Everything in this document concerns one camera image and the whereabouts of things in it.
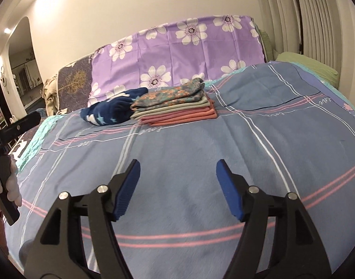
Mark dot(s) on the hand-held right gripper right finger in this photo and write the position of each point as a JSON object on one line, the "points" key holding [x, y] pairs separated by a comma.
{"points": [[229, 191]]}

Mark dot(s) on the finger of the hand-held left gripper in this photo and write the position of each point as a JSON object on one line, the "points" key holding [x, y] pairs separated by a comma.
{"points": [[23, 123]]}

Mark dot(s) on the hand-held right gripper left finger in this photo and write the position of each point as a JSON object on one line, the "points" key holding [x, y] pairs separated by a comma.
{"points": [[126, 191]]}

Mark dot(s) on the teal floral shirt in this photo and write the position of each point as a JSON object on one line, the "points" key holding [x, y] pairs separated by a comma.
{"points": [[171, 96]]}

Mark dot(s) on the beige crumpled clothes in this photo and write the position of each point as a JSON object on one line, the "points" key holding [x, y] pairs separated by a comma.
{"points": [[51, 96]]}

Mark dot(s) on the person's left hand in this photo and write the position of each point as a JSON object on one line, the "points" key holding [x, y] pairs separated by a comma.
{"points": [[13, 187]]}

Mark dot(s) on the dark animal print sheet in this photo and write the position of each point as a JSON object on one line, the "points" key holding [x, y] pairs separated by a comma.
{"points": [[27, 138]]}

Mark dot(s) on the teal cloth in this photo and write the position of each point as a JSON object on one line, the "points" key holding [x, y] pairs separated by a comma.
{"points": [[32, 146]]}

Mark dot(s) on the blue plaid bed sheet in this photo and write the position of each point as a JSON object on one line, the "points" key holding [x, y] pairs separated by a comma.
{"points": [[194, 151]]}

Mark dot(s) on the dark tree print cushion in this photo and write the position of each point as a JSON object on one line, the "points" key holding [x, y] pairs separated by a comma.
{"points": [[74, 84]]}

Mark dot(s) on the navy star fleece cloth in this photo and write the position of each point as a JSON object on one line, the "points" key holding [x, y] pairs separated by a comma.
{"points": [[113, 110]]}

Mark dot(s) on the purple floral pillow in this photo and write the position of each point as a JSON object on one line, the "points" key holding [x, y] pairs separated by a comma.
{"points": [[171, 52]]}

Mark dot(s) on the green pillow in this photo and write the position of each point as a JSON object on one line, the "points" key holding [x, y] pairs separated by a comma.
{"points": [[311, 65]]}

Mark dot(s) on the black floor lamp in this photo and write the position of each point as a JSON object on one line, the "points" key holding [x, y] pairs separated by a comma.
{"points": [[300, 29]]}

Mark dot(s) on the white pleated curtain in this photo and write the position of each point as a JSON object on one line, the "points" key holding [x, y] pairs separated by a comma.
{"points": [[319, 20]]}

